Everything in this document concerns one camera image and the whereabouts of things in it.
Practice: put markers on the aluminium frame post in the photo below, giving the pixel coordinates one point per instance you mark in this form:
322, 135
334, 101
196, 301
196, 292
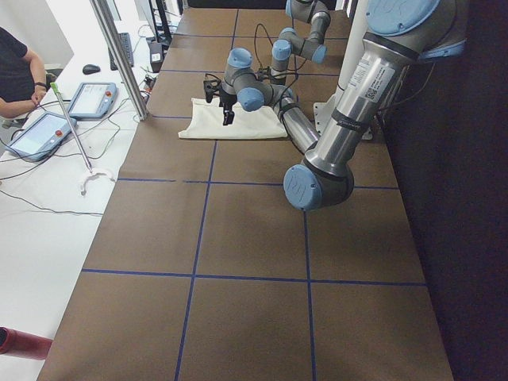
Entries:
110, 33

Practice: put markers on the black computer mouse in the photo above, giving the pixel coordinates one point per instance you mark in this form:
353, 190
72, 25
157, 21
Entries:
90, 69

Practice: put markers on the thin metal rod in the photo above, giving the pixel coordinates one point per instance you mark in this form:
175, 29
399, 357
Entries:
59, 98

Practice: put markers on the black box with label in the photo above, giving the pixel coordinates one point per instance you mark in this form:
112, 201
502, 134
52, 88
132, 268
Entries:
156, 58

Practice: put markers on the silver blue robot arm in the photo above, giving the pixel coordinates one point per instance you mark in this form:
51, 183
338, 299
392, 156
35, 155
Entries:
396, 34
310, 48

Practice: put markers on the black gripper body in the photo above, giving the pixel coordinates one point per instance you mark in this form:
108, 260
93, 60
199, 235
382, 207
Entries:
226, 102
277, 81

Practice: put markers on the far blue teach pendant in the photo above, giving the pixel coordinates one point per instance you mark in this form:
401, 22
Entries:
92, 100

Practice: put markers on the cream long-sleeve cat shirt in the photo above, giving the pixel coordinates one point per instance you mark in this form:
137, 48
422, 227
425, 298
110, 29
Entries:
207, 123

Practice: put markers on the person in black shirt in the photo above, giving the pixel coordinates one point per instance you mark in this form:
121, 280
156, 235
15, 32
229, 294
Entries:
23, 77

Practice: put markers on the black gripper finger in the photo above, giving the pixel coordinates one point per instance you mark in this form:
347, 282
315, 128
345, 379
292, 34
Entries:
228, 117

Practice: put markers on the white curved hook piece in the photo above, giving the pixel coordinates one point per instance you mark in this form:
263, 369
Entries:
95, 173

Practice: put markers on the red fire extinguisher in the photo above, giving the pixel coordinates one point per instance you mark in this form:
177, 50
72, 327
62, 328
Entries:
24, 345

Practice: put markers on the blue teach pendant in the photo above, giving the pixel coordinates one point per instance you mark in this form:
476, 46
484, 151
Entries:
41, 138
92, 100

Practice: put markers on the near blue teach pendant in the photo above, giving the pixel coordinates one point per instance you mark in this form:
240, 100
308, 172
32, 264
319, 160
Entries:
41, 138

